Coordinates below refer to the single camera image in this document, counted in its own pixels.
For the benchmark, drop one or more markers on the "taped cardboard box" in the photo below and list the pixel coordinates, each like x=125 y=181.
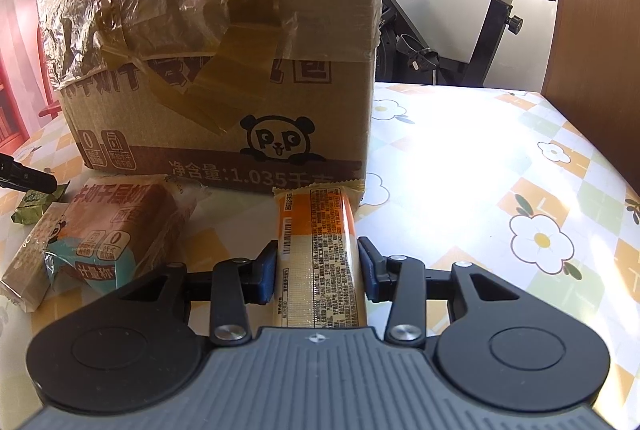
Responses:
x=243 y=94

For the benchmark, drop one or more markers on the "green snack packet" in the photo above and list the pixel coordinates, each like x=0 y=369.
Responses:
x=34 y=204

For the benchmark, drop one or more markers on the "checkered floral tablecloth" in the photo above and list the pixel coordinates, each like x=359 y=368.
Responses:
x=495 y=177

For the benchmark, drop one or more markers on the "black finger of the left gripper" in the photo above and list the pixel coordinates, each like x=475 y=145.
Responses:
x=15 y=176

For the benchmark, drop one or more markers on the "wooden headboard panel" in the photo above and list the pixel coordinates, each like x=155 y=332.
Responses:
x=593 y=76

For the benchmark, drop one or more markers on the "orange snack bar wrapper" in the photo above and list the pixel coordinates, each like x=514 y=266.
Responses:
x=318 y=278

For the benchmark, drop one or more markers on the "brown small snack packet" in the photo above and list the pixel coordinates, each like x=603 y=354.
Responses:
x=25 y=282

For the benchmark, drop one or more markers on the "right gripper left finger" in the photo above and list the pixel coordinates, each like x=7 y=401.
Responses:
x=236 y=283

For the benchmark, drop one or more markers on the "teal cake snack pack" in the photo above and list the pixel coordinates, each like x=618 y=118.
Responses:
x=118 y=228

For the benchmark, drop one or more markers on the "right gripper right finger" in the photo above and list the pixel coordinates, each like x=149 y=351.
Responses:
x=401 y=281

